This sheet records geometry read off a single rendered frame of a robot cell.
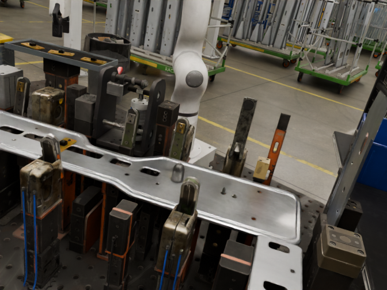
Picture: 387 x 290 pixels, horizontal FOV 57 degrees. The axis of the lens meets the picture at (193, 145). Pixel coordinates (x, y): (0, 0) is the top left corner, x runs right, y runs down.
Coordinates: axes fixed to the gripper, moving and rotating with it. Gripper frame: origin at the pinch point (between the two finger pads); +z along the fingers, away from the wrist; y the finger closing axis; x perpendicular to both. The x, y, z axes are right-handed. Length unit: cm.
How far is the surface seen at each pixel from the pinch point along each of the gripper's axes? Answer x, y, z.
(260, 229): 62, 67, 23
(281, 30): 301, -682, 51
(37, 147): 4.8, 41.3, 23.5
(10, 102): -12.2, 14.7, 22.6
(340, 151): 100, 23, 20
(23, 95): -6.3, 18.6, 18.0
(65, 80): 2.8, 3.6, 15.8
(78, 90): 10.0, 17.6, 13.9
